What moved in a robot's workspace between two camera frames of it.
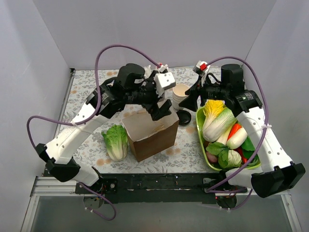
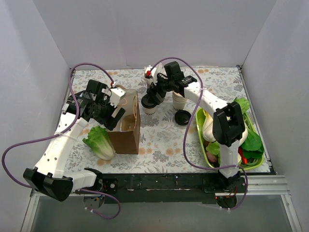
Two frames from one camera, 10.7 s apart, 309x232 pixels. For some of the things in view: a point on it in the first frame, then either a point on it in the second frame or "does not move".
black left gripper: [152, 104] to [114, 119]
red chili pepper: [240, 150] does not move
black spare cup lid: [184, 117] does not move
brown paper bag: [147, 137] to [125, 135]
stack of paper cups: [178, 94] does not move
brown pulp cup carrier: [160, 128] to [128, 122]
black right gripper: [197, 91] to [152, 95]
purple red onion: [212, 158] does not move
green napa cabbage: [116, 139] to [98, 140]
